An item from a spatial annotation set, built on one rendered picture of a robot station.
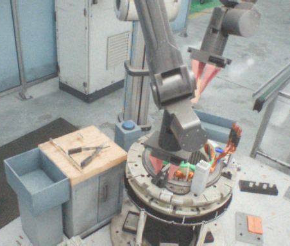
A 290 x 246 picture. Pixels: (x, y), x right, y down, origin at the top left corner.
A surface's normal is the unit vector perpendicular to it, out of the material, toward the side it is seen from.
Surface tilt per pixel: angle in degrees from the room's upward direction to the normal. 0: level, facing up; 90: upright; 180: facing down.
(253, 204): 0
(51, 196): 90
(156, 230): 0
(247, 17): 78
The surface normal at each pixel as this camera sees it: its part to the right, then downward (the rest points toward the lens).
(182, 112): -0.18, -0.71
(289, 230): 0.11, -0.83
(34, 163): 0.67, 0.47
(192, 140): 0.28, 0.56
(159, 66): 0.21, 0.32
